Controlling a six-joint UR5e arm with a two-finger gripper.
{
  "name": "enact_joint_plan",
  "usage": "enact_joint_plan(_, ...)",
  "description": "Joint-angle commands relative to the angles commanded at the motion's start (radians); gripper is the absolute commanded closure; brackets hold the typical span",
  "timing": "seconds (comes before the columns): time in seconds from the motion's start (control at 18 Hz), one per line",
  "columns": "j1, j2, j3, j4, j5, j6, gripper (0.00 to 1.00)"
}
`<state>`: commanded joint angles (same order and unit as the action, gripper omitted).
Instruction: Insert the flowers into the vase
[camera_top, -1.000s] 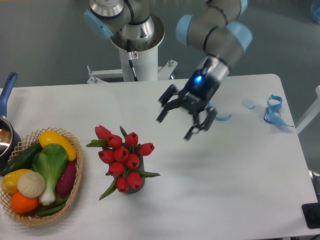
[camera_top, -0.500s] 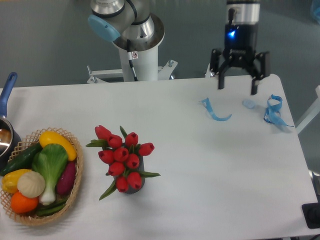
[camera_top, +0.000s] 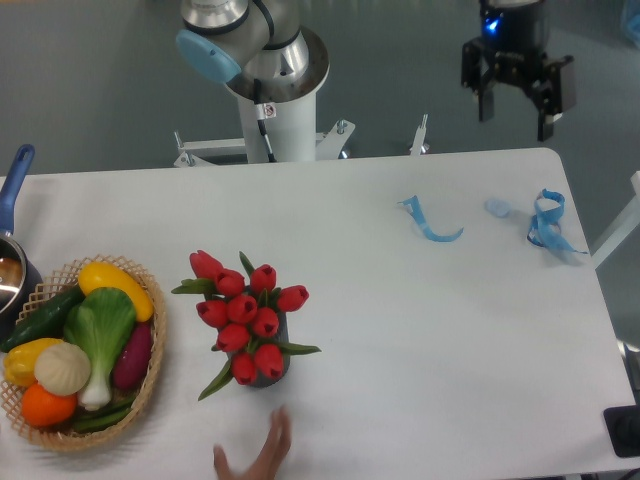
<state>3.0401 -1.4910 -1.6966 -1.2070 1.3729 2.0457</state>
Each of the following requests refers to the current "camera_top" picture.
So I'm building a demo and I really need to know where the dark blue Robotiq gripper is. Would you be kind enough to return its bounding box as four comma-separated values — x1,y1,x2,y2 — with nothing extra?
461,1,577,142

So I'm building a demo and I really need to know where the red tulip bouquet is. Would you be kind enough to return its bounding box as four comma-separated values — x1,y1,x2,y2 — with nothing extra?
172,250,321,400

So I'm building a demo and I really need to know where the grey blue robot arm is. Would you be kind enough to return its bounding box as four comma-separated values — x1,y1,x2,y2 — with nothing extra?
176,1,576,141

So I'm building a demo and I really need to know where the dark grey ribbed vase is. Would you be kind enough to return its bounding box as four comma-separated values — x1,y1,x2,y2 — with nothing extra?
226,307,290,388

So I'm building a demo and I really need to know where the bare human hand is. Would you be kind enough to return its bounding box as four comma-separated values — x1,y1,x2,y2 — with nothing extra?
213,406,292,480

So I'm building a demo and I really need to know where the small pale blue cap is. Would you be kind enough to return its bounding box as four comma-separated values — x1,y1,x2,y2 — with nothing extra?
484,198,511,218

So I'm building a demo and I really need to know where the blue ribbon knot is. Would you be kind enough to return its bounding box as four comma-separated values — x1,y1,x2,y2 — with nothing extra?
526,189,589,259

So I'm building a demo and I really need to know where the curled blue ribbon strip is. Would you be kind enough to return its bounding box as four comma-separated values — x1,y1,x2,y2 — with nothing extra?
398,195,464,243

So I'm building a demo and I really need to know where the black device at edge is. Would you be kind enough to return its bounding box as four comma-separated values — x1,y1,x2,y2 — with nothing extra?
603,405,640,458

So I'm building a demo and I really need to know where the purple sweet potato toy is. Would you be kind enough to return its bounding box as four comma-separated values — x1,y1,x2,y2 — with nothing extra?
112,323,152,390

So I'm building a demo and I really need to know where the green bok choy toy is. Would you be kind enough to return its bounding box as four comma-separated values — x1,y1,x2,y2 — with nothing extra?
63,287,136,412

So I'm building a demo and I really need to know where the woven wicker basket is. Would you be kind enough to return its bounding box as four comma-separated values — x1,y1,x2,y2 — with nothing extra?
1,255,167,452

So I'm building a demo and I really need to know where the green cucumber toy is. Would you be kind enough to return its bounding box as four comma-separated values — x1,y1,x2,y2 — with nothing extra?
1,285,85,353

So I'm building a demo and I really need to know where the cream steamed bun toy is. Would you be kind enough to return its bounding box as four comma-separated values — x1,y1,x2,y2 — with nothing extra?
34,342,91,396

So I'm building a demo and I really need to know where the green bean pods toy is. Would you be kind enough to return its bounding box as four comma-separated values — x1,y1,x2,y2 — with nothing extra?
71,396,135,434

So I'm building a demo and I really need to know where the yellow bell pepper toy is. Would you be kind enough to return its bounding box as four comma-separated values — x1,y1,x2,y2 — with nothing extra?
3,338,63,388

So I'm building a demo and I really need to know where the orange fruit toy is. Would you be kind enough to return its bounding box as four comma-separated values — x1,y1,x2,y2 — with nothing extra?
21,383,77,427

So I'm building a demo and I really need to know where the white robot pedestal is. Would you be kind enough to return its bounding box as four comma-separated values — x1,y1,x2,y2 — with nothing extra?
227,26,329,164

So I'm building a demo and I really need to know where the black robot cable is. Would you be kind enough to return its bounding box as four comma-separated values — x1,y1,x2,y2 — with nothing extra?
251,78,278,164

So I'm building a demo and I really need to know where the blue handled saucepan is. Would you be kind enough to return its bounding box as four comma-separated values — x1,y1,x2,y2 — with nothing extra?
1,144,42,340

